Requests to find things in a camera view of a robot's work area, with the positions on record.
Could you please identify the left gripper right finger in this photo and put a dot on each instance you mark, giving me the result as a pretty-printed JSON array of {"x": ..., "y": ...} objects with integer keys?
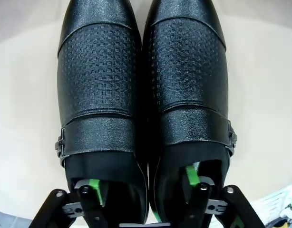
[{"x": 203, "y": 197}]

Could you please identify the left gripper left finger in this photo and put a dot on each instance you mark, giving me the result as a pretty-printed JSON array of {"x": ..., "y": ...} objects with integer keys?
[{"x": 89, "y": 202}]

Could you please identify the black buckled leather shoe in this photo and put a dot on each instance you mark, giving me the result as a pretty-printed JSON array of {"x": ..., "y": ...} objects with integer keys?
[
  {"x": 96, "y": 71},
  {"x": 188, "y": 71}
]

